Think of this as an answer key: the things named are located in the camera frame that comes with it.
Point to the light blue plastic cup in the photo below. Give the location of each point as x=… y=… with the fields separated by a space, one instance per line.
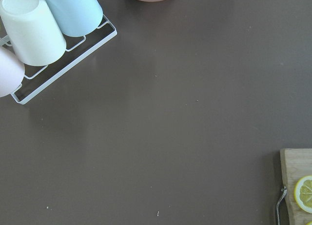
x=76 y=18

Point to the white plastic cup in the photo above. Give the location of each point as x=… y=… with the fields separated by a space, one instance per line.
x=34 y=34

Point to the pink plastic cup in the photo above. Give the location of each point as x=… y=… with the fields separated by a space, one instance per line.
x=11 y=72

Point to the wooden cutting board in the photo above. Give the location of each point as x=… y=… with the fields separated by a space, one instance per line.
x=295 y=164

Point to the lemon slice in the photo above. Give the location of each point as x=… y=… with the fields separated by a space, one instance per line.
x=303 y=193

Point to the white wire cup rack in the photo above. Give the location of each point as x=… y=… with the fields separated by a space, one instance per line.
x=37 y=78

